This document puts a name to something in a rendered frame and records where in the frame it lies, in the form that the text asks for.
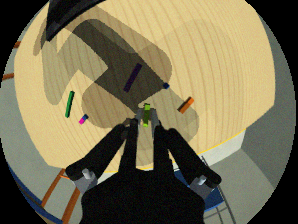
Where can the orange rod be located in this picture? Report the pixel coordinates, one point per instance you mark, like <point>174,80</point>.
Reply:
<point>185,106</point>

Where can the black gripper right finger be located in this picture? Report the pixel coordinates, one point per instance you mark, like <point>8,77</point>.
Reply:
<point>200,178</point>

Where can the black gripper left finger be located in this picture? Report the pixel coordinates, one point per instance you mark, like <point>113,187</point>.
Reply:
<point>85,172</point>

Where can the purple rod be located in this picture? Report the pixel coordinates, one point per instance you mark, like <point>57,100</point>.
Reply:
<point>132,77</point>

